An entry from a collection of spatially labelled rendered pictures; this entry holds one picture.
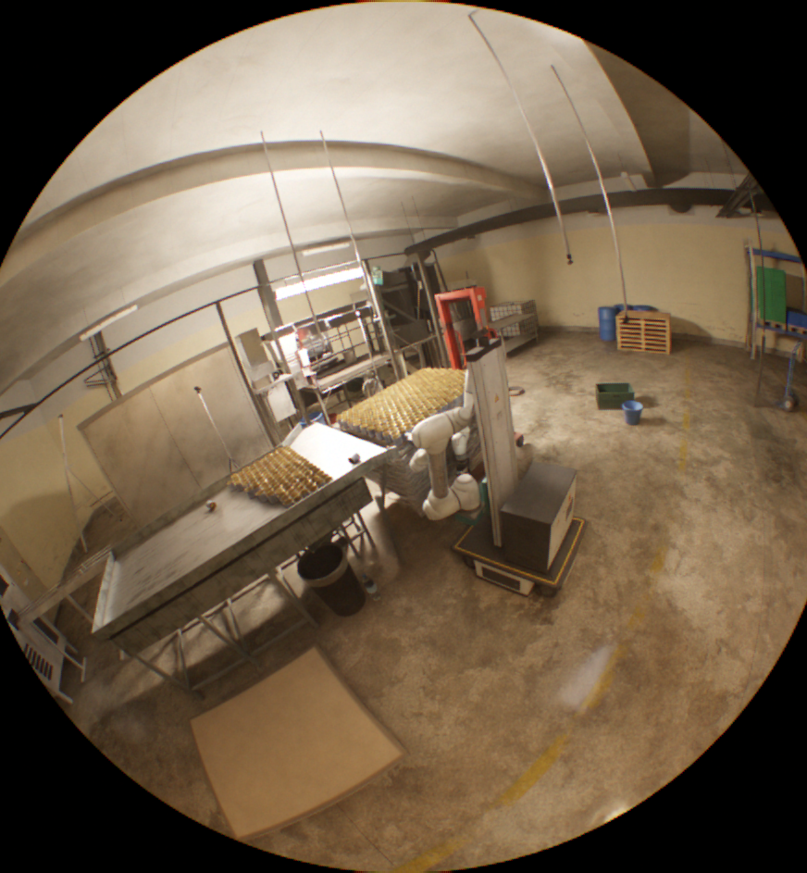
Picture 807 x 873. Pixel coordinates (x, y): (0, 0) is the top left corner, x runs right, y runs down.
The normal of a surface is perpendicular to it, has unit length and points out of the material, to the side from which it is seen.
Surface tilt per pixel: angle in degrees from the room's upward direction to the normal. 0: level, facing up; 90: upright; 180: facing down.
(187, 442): 90
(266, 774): 0
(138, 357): 90
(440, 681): 0
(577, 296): 90
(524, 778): 0
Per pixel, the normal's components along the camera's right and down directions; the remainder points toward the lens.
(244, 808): -0.26, -0.86
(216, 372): 0.62, 0.19
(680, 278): -0.73, 0.47
